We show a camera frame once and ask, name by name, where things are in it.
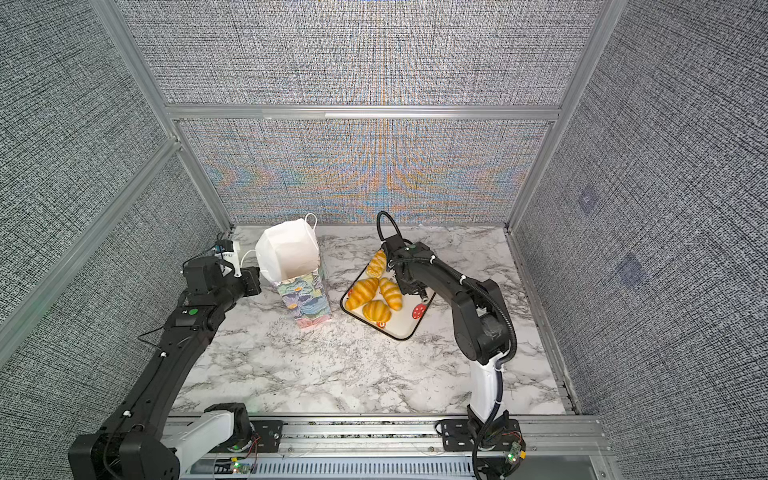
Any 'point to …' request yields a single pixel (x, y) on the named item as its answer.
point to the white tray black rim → (401, 322)
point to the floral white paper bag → (288, 254)
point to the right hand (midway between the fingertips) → (421, 282)
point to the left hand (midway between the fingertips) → (260, 268)
